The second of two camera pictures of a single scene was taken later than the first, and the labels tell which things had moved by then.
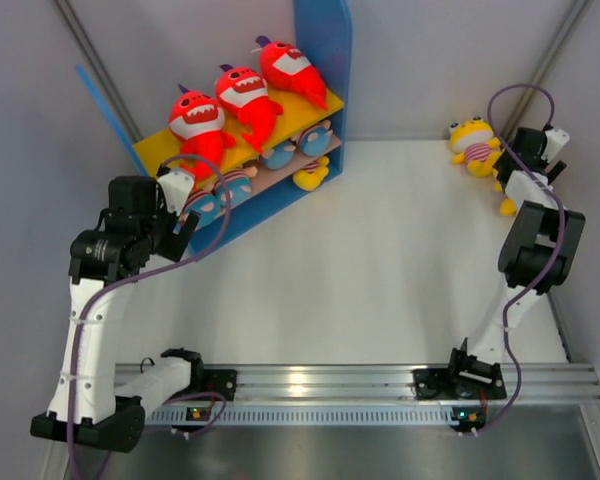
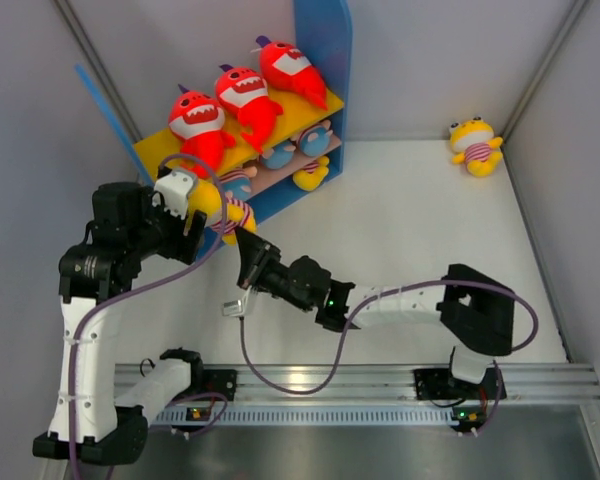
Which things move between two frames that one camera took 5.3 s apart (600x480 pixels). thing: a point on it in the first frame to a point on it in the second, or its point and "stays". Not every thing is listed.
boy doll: [239, 185] stays
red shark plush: [199, 120] stays
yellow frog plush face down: [508, 206] to [225, 216]
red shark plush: [286, 67] stays
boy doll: [319, 139] stays
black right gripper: [560, 165] to [257, 257]
